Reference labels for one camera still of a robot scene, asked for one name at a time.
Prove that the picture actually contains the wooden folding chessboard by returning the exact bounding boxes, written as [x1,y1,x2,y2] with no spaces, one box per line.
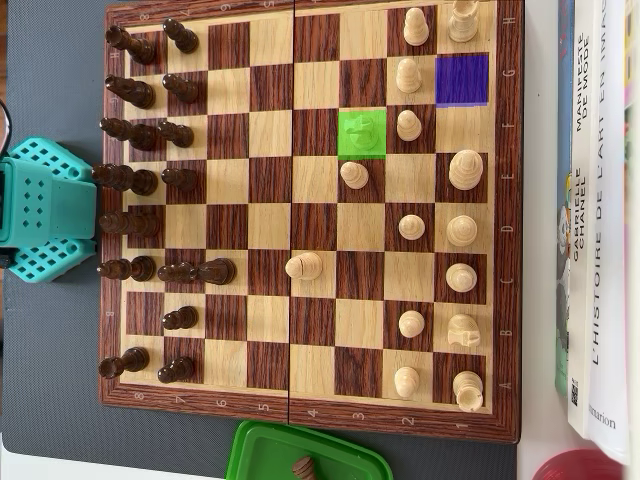
[98,0,524,445]

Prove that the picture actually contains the light wooden knight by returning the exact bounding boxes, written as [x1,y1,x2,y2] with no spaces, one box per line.
[446,313,482,349]
[346,113,380,151]

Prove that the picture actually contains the light wooden queen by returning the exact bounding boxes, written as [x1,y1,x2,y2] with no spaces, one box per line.
[445,214,479,248]

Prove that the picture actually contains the white Gabrielle Chanel book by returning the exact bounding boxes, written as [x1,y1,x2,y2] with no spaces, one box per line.
[566,0,601,441]

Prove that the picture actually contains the red round plastic object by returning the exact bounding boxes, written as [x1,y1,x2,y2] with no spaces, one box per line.
[531,448,624,480]

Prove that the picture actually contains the dark wooden knight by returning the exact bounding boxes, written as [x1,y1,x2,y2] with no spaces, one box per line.
[196,257,237,287]
[104,74,156,111]

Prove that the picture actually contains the light wooden pawn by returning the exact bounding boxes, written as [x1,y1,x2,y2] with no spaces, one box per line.
[395,57,424,95]
[402,7,431,48]
[339,161,370,190]
[398,309,427,339]
[397,213,427,241]
[396,108,424,143]
[393,365,421,400]

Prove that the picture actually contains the green plastic container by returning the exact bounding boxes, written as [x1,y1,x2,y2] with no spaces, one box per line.
[224,419,395,480]

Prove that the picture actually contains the dark wooden king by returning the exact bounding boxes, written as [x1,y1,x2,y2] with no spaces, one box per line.
[91,163,160,197]

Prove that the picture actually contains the light wooden king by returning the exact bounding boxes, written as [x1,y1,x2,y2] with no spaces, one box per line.
[447,148,485,192]

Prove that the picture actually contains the dark wooden rook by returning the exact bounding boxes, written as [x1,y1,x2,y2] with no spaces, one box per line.
[97,346,151,380]
[104,24,158,66]

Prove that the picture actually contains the dark wooden queen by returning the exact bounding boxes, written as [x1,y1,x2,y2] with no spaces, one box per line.
[98,210,162,239]

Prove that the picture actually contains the light wooden rook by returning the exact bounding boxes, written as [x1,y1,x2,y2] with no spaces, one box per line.
[452,370,485,414]
[447,0,482,44]

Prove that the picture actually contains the dark wooden bishop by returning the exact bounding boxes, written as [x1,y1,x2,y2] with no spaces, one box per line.
[97,255,157,283]
[99,117,160,152]

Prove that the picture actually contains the colourful illustrated book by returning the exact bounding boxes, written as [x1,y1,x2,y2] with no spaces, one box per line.
[553,0,574,399]

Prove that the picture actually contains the dark grey mat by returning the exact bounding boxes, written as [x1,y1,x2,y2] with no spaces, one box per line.
[0,0,519,480]

